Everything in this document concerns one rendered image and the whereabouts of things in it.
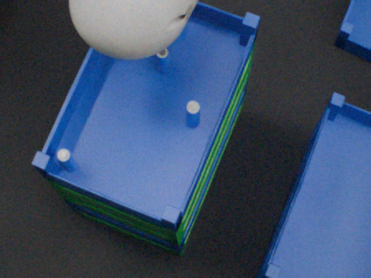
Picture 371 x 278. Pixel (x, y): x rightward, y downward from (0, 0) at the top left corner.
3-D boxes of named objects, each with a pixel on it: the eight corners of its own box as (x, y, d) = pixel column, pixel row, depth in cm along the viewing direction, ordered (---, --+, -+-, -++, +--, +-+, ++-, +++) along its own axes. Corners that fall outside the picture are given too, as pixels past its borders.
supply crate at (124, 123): (127, -8, 112) (123, -32, 104) (257, 38, 109) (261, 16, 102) (41, 176, 104) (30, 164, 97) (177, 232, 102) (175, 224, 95)
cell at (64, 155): (67, 157, 105) (60, 146, 98) (79, 162, 104) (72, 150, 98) (62, 169, 104) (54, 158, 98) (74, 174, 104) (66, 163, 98)
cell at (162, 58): (160, 60, 108) (158, 43, 102) (172, 64, 108) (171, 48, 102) (155, 72, 108) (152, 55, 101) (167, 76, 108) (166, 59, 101)
